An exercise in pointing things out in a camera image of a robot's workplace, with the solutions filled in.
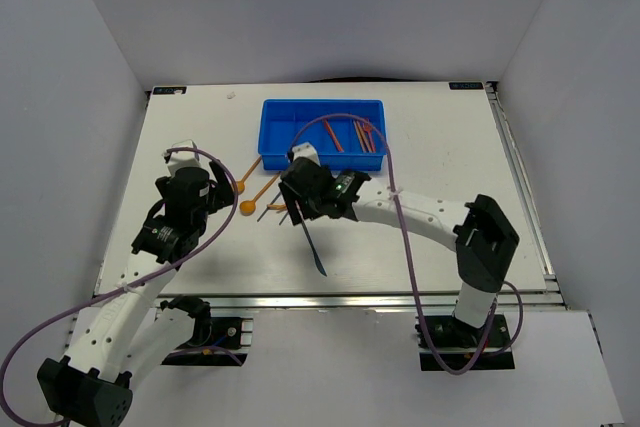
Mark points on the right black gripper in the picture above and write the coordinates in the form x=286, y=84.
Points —
x=290, y=195

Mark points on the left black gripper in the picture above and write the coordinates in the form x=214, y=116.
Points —
x=223, y=190

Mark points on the orange spoon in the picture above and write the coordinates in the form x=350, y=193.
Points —
x=248, y=207
x=241, y=183

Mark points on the red-orange plastic knife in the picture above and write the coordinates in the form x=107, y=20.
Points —
x=332, y=137

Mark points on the dark blue plastic knife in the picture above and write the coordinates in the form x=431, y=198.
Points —
x=316, y=258

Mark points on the red-orange plastic fork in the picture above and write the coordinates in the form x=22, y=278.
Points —
x=369, y=132

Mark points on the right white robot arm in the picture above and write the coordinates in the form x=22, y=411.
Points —
x=477, y=232

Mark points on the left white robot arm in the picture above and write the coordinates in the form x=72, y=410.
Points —
x=93, y=383

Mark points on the orange chopstick upper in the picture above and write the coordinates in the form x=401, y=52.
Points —
x=276, y=207

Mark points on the dark blue chopstick left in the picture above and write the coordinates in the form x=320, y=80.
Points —
x=273, y=201

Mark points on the blue divided plastic tray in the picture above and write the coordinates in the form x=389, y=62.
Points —
x=325, y=123

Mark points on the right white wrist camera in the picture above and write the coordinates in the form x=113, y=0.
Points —
x=304, y=150

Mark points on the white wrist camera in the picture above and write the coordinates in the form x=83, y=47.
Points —
x=181, y=159
x=304, y=150

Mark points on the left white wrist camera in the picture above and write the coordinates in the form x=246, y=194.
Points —
x=181, y=159

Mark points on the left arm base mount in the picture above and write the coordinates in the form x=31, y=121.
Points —
x=217, y=340

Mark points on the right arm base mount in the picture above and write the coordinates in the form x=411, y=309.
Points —
x=456, y=344

